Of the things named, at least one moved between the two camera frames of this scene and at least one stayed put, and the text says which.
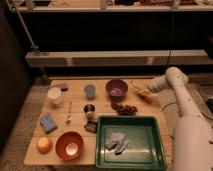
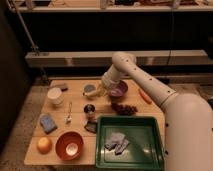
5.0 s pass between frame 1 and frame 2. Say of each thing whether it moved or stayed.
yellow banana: moved
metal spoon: stayed
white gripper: moved
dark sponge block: stayed
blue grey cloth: stayed
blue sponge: stayed
